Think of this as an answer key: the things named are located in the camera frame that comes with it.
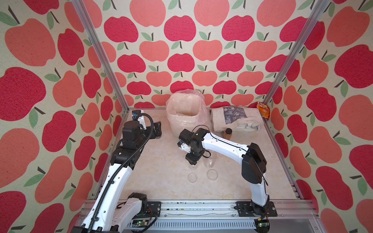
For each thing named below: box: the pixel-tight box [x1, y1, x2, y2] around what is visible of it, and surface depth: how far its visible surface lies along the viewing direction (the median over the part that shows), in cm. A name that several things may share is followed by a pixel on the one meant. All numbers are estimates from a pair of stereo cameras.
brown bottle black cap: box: [224, 127, 233, 141], surface depth 98 cm
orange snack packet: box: [256, 101, 271, 121], surface depth 117 cm
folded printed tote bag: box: [209, 105, 264, 133], surface depth 107 cm
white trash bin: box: [166, 92, 207, 138], surface depth 90 cm
